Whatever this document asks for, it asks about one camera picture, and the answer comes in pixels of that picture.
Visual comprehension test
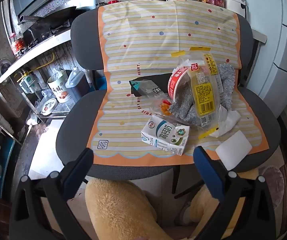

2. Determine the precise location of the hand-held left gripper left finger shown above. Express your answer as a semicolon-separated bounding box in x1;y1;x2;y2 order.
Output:
10;147;94;240

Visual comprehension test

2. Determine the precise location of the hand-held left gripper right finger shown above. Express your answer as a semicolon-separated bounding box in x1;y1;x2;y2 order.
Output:
193;146;278;240

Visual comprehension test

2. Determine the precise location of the grey fluffy cloth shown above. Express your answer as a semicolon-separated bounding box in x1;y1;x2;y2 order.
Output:
170;64;236;125

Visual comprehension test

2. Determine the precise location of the red white instant noodle bowl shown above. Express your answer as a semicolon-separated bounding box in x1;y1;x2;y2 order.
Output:
167;64;196;103

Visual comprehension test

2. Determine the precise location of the white sponge block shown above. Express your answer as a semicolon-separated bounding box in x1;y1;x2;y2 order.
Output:
215;130;253;171

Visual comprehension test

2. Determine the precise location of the person's right leg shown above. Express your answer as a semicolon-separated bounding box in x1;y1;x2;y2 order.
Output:
175;184;223;240

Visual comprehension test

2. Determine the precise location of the crumpled white tissue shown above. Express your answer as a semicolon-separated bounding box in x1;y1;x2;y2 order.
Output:
210;105;241;138

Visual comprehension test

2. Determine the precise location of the white milk carton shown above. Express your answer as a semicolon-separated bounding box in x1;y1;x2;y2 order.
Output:
140;115;190;156

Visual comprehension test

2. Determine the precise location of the clear yellow-label plastic wrapper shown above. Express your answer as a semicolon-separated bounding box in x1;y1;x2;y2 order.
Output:
171;46;226;140

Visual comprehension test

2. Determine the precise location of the small round tin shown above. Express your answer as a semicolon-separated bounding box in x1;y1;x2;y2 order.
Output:
41;99;58;116

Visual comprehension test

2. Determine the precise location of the pink round stool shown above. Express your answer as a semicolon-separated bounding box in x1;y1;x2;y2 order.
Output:
258;166;284;207

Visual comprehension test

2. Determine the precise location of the clear orange snack wrapper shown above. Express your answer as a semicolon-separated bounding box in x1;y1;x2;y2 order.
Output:
149;96;181;125

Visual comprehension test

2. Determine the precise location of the white round tin can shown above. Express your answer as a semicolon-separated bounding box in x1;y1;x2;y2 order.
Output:
47;70;70;103

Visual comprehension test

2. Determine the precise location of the clear oil jug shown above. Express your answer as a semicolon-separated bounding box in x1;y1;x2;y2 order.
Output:
66;67;90;98

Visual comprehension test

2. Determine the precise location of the clear printed plastic packet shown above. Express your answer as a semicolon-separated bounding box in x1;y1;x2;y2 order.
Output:
133;79;167;101

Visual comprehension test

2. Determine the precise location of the yellow striped dotted cloth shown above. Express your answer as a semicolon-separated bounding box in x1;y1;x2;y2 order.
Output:
86;0;271;167

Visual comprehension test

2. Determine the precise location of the white refrigerator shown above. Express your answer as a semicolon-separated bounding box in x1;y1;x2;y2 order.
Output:
246;0;287;118

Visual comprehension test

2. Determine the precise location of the gas stove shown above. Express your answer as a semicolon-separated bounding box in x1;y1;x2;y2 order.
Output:
20;20;72;56

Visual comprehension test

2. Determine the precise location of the grey office chair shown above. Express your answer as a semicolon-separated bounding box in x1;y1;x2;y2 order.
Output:
56;2;281;199

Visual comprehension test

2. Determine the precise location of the black wok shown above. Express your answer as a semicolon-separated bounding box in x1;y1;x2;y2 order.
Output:
17;6;77;26

